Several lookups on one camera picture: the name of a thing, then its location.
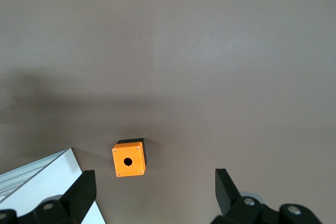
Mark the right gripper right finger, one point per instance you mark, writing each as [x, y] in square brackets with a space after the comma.
[231, 197]

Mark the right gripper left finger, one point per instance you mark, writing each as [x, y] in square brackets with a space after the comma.
[78, 197]

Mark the white drawer cabinet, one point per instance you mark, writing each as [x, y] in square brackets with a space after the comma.
[63, 179]

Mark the orange button enclosure box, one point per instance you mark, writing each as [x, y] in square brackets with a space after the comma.
[128, 161]

